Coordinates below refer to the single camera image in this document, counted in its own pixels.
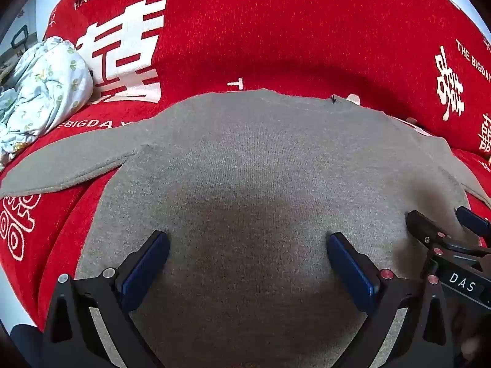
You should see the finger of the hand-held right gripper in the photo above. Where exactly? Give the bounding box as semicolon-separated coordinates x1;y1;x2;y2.
456;206;491;240
406;210;450;245

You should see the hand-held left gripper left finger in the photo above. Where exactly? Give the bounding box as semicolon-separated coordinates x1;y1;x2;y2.
42;230;171;368

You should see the person's left trouser leg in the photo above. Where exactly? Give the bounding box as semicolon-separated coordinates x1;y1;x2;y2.
10;324;48;368

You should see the light blue floral blanket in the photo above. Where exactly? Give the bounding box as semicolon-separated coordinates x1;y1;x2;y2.
0;36;95;169

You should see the red wedding sofa cover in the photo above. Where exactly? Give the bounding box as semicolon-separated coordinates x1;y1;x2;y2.
0;0;491;338

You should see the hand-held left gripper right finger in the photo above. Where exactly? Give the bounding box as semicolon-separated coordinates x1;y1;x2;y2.
326;232;457;368

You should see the black chair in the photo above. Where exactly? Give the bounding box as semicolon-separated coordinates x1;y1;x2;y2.
11;25;30;51

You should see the grey knit sweater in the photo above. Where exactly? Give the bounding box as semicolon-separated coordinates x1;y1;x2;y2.
0;89;491;368

